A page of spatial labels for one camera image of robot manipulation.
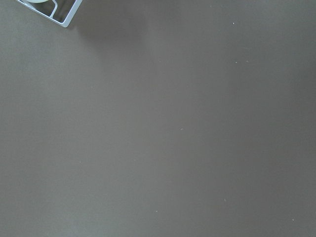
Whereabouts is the white cup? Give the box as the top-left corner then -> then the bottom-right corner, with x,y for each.
27,0 -> 49,3

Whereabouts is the white wire cup rack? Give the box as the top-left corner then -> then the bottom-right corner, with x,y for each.
17,0 -> 82,28

